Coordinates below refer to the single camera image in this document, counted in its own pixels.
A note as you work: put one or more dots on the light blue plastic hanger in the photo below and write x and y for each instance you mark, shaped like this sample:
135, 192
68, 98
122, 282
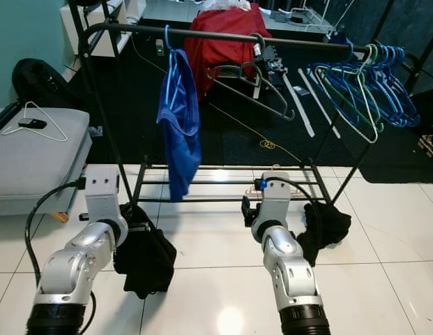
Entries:
166, 36

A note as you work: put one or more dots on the black bag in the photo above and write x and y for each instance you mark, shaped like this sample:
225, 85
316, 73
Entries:
87, 3

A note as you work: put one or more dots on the long white flat strip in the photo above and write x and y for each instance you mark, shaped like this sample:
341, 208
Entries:
300, 108

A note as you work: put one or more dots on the navy shirt with round logo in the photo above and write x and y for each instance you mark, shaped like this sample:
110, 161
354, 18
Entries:
146, 262

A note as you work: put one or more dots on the grey upholstered ottoman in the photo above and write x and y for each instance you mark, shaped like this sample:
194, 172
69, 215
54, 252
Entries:
35, 164

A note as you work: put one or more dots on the black crumpled cloth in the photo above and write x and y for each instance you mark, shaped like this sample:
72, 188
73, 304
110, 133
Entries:
328, 223

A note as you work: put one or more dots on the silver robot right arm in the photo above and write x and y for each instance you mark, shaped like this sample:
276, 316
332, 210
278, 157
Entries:
289, 272

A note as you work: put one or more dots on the pink plastic hanger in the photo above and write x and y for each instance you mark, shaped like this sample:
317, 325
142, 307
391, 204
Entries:
244, 192

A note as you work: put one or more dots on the black phone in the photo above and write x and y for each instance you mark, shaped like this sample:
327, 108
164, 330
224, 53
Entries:
32, 124

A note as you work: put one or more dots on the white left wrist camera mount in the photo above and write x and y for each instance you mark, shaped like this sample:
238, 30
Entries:
104, 192

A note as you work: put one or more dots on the black backpack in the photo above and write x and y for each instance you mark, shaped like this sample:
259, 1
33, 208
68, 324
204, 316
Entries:
42, 84

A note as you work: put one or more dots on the red cloth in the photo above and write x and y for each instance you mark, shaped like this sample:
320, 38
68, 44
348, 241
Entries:
219, 59

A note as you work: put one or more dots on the blue sports shirt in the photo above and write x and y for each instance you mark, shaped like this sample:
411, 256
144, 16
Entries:
181, 132

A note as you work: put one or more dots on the small grey box green light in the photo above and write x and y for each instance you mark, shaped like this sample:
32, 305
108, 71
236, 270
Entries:
160, 47

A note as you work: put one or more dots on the grey metal hanger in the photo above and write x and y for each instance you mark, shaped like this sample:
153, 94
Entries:
263, 47

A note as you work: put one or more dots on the white shelf unit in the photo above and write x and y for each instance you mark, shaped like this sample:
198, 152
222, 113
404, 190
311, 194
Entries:
84, 28

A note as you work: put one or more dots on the black metal clothes rack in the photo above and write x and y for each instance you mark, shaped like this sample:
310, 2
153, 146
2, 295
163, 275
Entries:
139, 29

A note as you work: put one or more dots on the black metal machine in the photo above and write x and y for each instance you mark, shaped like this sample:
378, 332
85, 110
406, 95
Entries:
272, 59

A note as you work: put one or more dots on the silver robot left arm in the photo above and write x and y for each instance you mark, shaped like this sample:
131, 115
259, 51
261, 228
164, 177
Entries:
77, 272

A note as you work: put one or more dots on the white plastic hanger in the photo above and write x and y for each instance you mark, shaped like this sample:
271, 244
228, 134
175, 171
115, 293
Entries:
376, 138

